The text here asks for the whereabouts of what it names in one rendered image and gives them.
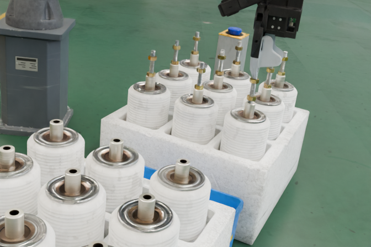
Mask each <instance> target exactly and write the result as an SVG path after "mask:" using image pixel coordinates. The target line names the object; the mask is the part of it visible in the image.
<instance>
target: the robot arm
mask: <svg viewBox="0 0 371 247"><path fill-rule="evenodd" d="M303 1H304V0H222V1H221V3H220V4H219V5H218V9H219V11H220V14H221V16H222V17H224V16H227V17H229V16H231V15H234V14H236V13H238V12H239V11H240V10H242V9H244V8H247V7H249V6H252V5H254V4H257V5H258V6H257V9H256V15H255V20H254V25H253V29H254V33H253V40H252V48H251V59H250V71H251V74H252V77H253V78H254V79H256V77H257V73H258V71H259V68H260V67H274V66H279V65H280V64H281V62H282V59H283V57H284V52H283V51H282V50H281V49H279V48H278V47H276V45H275V37H276V36H278V37H284V38H286V37H288V38H292V39H295V38H296V32H297V31H298V28H299V24H300V18H301V13H302V10H303ZM6 24H7V25H9V26H12V27H15V28H20V29H27V30H51V29H57V28H60V27H62V26H63V13H62V10H61V7H60V4H59V0H10V1H9V4H8V7H7V11H6Z"/></svg>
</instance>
